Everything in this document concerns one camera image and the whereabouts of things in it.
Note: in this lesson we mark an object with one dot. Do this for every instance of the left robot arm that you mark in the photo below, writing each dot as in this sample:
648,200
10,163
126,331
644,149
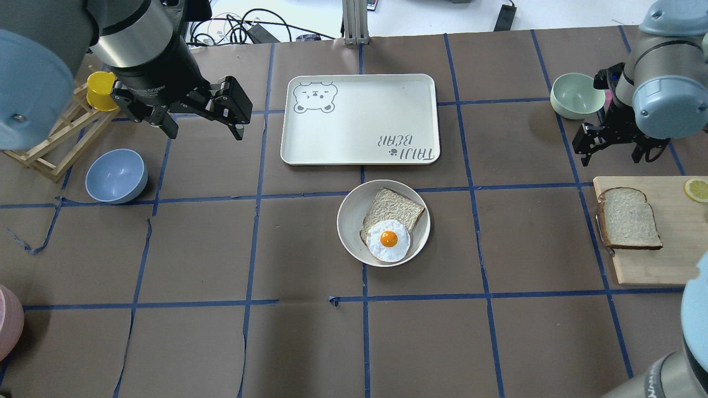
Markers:
43,44

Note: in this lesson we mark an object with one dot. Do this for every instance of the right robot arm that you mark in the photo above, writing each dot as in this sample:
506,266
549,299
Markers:
659,94

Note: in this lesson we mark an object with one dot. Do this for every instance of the wooden cutting board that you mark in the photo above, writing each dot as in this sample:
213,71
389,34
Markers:
682,227

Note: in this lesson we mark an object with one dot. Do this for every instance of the wooden mug rack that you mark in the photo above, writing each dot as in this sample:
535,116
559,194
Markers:
79,117

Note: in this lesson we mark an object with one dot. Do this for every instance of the lemon slice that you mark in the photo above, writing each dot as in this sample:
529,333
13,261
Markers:
696,189

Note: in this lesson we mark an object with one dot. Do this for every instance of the white round plate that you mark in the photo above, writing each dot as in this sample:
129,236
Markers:
352,211

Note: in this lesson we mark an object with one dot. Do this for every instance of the pink bowl with ice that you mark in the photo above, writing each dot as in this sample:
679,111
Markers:
12,321

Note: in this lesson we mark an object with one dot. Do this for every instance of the yellow mug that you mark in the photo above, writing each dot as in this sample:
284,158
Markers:
99,87

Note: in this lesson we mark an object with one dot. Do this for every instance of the green bowl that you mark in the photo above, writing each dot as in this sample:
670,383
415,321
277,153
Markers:
574,97

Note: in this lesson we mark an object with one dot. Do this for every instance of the blue bowl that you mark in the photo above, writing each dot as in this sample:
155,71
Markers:
116,177

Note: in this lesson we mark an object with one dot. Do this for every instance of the black power adapter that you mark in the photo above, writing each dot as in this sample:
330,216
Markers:
506,17

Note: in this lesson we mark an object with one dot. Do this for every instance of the bread slice on plate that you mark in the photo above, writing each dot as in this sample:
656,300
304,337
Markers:
390,205

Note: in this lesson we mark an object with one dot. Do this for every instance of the bread slice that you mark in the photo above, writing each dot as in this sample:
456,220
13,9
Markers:
390,205
626,220

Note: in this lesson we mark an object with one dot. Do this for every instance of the cream bear tray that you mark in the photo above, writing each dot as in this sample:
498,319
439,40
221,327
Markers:
361,120

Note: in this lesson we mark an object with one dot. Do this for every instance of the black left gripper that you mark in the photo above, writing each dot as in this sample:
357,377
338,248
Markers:
157,73

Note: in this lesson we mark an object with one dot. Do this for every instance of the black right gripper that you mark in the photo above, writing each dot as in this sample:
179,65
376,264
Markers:
620,120

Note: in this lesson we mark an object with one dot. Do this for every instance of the aluminium frame post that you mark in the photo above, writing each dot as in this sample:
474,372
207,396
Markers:
355,22

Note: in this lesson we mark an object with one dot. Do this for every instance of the fried egg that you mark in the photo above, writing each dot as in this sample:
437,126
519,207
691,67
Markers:
388,240

